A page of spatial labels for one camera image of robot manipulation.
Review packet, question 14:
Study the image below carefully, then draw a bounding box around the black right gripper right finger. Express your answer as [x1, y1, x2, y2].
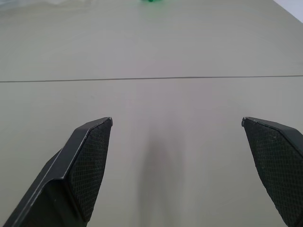
[241, 116, 303, 227]

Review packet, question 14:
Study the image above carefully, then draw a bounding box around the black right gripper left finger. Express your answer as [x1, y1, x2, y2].
[7, 116, 114, 227]

